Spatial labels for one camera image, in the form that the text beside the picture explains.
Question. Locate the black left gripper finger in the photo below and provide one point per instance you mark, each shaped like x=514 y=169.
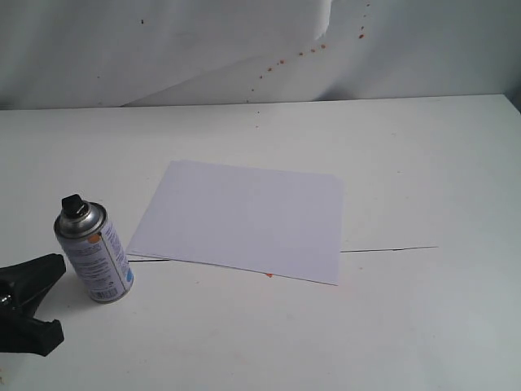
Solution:
x=25 y=335
x=25 y=285

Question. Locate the silver spray can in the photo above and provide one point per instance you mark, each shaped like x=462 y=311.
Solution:
x=90 y=241

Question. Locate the white backdrop sheet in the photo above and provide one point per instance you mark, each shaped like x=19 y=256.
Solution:
x=86 y=54

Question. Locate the white paper sheet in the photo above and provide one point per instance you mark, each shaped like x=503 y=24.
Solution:
x=263 y=220

